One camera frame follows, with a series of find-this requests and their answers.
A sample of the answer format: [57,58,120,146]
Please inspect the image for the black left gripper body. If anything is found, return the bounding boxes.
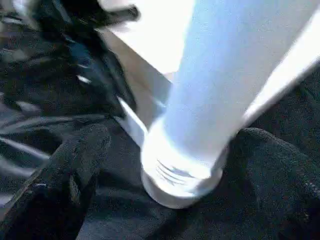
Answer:
[0,0,101,56]

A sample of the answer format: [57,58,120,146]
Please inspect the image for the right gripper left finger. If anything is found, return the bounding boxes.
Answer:
[0,124,112,240]

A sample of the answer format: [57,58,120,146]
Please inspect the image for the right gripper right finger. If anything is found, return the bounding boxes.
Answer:
[227,127,320,240]

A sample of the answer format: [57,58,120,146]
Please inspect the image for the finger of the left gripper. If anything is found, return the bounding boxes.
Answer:
[60,45,120,120]
[97,42,137,117]

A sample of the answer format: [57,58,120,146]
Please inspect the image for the white plastic table top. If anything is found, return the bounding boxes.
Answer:
[97,0,320,209]

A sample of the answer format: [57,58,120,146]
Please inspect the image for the white plastic table leg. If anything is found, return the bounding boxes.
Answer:
[141,0,320,197]

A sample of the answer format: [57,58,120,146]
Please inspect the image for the black plastic mat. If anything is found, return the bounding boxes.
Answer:
[0,0,320,240]

